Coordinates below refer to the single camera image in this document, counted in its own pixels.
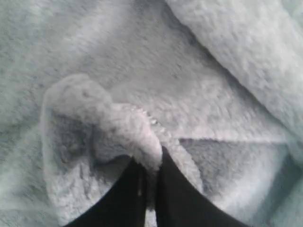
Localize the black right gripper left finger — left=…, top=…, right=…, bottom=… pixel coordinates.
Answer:
left=67, top=158, right=147, bottom=227

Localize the light blue terry towel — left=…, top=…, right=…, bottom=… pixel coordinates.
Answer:
left=0, top=0, right=303, bottom=227

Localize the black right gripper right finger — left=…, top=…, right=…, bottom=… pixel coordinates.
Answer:
left=155, top=146, right=247, bottom=227

